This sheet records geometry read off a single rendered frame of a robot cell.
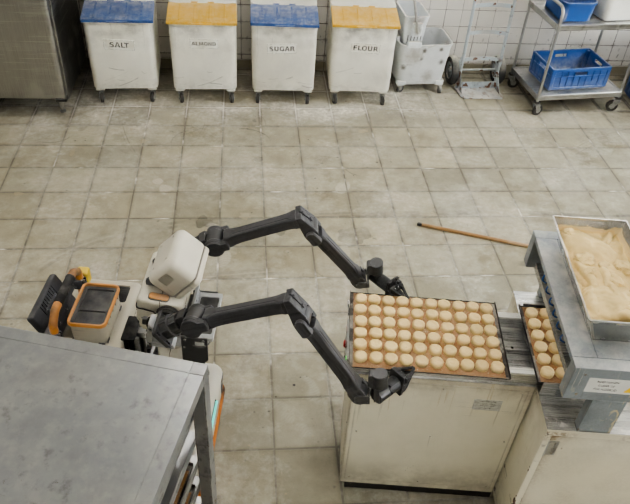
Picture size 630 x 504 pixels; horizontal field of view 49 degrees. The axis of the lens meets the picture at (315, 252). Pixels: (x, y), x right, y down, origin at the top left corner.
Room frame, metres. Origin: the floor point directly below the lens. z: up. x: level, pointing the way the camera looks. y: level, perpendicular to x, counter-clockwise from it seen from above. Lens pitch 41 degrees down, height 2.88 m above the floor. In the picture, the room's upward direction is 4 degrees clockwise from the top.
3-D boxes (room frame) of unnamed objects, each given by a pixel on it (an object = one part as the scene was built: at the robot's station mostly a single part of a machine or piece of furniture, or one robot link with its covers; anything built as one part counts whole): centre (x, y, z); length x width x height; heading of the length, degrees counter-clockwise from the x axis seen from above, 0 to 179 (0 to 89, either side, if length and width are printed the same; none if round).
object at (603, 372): (1.87, -1.04, 1.01); 0.72 x 0.33 x 0.34; 0
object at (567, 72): (5.74, -2.10, 0.29); 0.56 x 0.38 x 0.20; 105
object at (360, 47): (5.61, -0.25, 0.38); 0.64 x 0.54 x 0.77; 5
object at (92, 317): (1.88, 0.85, 0.87); 0.23 x 0.15 x 0.11; 0
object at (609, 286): (1.87, -1.04, 1.28); 0.54 x 0.27 x 0.06; 0
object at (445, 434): (1.87, -0.53, 0.45); 0.70 x 0.34 x 0.90; 90
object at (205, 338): (1.88, 0.44, 0.87); 0.28 x 0.16 x 0.22; 0
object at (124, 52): (5.36, 1.68, 0.38); 0.64 x 0.54 x 0.77; 10
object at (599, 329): (1.87, -1.04, 1.25); 0.56 x 0.29 x 0.14; 0
